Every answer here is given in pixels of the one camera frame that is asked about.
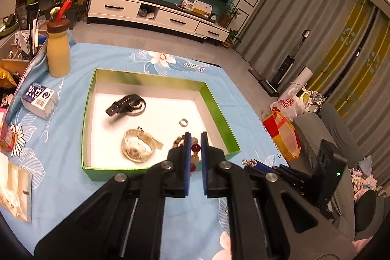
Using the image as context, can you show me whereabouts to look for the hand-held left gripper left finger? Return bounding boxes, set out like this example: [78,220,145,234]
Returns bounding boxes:
[33,132,192,260]

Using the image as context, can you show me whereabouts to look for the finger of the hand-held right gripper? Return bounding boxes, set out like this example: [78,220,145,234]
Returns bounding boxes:
[276,175,316,192]
[247,163,305,180]

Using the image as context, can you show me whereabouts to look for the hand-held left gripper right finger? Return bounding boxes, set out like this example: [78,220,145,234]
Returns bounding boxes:
[200,131,357,260]

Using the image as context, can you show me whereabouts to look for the red and white bead bracelet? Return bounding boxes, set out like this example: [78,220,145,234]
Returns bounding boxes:
[190,138,202,172]

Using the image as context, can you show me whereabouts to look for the green cardboard box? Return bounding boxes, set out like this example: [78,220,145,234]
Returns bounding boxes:
[81,67,242,182]

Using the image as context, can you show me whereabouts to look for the gold wrist watch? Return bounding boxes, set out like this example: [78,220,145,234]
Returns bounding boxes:
[121,126,164,162]

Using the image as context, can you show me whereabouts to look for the black wristwatch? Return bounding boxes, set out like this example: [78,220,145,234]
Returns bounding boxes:
[105,94,144,117]

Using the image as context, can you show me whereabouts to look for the pile of pastel clothes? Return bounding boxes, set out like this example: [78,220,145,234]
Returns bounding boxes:
[349,155,384,202]

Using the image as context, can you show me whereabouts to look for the yellow and red bag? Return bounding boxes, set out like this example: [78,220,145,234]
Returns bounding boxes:
[262,112,302,161]

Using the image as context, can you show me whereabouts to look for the grey sofa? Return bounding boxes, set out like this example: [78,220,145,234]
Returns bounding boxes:
[292,103,390,248]

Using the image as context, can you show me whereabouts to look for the white plastic bag red print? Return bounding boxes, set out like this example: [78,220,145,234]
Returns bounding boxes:
[271,87,310,122]

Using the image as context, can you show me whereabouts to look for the white cylinder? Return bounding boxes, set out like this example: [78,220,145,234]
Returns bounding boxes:
[294,66,314,90]

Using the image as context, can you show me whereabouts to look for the black upright vacuum cleaner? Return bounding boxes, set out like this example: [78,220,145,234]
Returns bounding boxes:
[259,29,311,96]

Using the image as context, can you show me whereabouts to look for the small potted floor plant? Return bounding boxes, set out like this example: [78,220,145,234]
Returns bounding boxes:
[222,29,241,49]

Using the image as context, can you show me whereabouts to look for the blue floral tablecloth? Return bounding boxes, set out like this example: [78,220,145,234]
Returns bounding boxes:
[0,42,290,260]

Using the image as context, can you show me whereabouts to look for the potted plant in brown pot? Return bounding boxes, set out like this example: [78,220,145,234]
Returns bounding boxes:
[219,2,241,28]

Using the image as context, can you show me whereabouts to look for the yellow patterned curtain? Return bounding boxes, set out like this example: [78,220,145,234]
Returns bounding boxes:
[306,0,390,102]

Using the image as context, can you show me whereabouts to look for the white and yellow papers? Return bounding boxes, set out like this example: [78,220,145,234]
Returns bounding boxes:
[193,0,213,14]

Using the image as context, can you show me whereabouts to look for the grey curtain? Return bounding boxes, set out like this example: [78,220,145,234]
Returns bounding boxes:
[234,0,390,139]

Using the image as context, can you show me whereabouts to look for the blue and white tissue pack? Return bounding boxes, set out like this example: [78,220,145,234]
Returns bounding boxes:
[21,82,59,121]

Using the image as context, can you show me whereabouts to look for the white television cabinet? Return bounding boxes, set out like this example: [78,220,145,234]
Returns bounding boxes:
[87,0,230,44]

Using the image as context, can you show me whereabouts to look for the clear plastic packet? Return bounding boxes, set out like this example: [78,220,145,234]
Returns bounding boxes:
[0,153,32,222]

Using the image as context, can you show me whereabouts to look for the pink snack packet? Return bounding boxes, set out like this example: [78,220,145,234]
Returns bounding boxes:
[0,121,17,154]

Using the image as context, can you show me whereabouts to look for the holder with pens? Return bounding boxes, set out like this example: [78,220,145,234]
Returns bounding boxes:
[14,1,41,56]

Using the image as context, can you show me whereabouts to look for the yellow bottle with red strap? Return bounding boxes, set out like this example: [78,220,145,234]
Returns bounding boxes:
[46,0,74,78]

